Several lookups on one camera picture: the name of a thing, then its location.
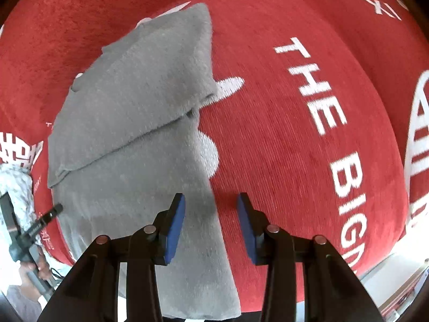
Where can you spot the grey sweatshirt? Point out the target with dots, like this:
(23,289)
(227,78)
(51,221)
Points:
(126,141)

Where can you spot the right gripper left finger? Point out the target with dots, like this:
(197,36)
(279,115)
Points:
(90,290)

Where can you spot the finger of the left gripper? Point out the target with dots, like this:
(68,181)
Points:
(43,221)

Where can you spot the floral white bedsheet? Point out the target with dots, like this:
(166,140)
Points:
(17,182)

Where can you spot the red blanket with white print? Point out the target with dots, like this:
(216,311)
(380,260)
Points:
(320,114)

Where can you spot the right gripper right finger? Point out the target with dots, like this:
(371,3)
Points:
(332,290)

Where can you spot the person's left hand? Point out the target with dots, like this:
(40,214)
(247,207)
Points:
(27,287)

